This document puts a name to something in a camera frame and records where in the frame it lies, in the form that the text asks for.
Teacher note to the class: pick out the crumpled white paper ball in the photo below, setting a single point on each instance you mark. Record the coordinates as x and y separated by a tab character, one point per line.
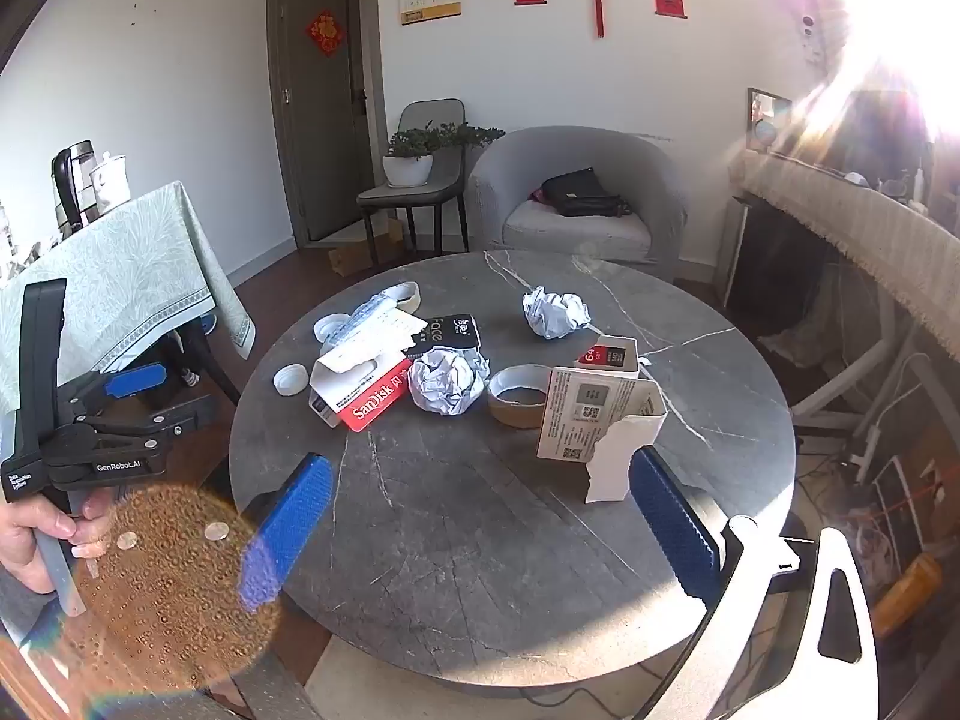
555	313

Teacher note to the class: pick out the crumpled clear plastic wrap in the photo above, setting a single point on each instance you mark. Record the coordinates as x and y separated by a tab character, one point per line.
448	380

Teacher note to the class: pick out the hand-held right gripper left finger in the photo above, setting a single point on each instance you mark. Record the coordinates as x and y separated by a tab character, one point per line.
289	525

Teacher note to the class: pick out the white lidded mug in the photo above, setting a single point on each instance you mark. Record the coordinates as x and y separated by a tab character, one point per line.
110	184

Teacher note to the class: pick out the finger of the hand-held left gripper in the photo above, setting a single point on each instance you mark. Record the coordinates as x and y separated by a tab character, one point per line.
172	420
135	381

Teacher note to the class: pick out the dark table leg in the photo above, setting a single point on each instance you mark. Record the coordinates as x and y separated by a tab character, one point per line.
210	367

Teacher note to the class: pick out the white security camera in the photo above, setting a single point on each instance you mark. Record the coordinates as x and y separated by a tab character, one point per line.
808	24

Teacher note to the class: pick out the crushed clear plastic bottle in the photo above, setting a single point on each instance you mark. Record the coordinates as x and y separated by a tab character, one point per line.
367	313

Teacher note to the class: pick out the red black card package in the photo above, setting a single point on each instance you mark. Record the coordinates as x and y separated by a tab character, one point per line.
609	356

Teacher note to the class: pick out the black electric kettle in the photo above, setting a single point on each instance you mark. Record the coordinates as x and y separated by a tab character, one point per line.
71	180

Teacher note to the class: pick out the potted plant white pot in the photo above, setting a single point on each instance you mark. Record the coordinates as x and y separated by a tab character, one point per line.
409	169

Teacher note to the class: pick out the grey dining chair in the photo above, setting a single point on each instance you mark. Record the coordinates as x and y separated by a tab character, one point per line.
420	195

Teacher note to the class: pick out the red diamond door decoration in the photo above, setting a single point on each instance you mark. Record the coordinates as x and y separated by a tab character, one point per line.
326	31

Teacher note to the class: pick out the brown paper bowl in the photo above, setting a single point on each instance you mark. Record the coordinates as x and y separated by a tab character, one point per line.
517	409

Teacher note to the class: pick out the person's left hand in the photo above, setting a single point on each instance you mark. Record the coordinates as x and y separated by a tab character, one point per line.
26	540

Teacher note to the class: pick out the grey fabric armchair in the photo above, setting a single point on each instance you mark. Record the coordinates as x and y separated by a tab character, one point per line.
577	236

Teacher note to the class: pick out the red white cardboard package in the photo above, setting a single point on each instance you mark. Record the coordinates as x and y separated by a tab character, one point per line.
367	401

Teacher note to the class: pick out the grey door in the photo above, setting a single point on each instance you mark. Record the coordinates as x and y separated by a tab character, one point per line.
322	127

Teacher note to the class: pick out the white torn paper sheet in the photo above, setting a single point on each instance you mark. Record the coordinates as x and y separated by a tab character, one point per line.
375	337

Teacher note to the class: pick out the brown cardboard box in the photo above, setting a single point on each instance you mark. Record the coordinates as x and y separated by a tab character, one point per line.
352	259

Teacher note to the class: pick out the green patterned tablecloth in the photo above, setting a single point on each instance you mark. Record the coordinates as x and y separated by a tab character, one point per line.
112	277

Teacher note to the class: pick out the black leather bag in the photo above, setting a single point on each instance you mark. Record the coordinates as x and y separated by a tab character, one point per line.
581	195

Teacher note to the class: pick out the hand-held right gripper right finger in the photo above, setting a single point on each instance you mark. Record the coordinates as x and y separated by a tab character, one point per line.
671	532

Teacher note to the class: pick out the white plastic lid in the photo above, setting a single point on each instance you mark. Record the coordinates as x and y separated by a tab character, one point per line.
290	380
328	328

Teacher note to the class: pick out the beige fringed desk cloth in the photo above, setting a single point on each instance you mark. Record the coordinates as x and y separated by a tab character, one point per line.
862	217

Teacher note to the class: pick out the white torn cardboard package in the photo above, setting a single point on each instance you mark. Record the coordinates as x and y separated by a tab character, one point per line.
592	420

